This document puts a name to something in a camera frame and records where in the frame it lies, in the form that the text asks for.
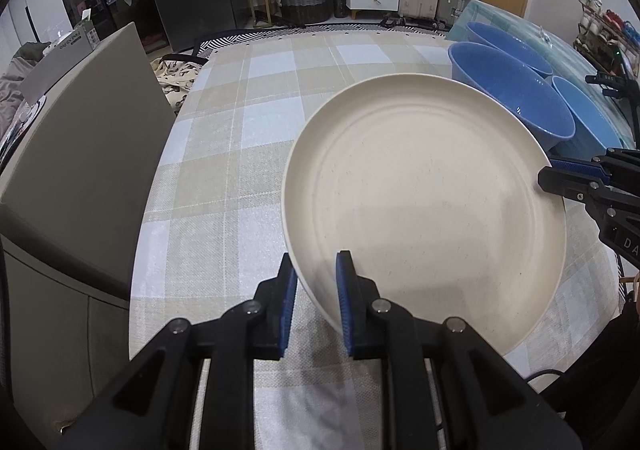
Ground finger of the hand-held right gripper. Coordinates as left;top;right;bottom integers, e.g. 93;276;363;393
548;148;640;179
538;167;640;211

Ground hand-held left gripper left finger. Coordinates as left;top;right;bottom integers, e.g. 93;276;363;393
52;252;300;450

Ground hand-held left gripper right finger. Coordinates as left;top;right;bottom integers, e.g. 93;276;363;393
335;251;585;450

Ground light blue bowl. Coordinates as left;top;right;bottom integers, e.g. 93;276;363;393
551;76;625;153

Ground cream plate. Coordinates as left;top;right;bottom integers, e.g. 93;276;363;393
281;74;568;357

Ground shoe rack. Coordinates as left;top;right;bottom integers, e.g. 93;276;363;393
574;0;640;75

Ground patterned tote bag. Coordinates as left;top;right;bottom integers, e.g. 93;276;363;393
150;54;210;117

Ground black and white rug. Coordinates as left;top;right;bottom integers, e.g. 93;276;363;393
192;22;451;61

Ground grey cardboard box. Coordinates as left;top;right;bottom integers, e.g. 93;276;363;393
22;20;103;98

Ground grey duvet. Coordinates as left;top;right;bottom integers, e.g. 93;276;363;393
0;42;51;100

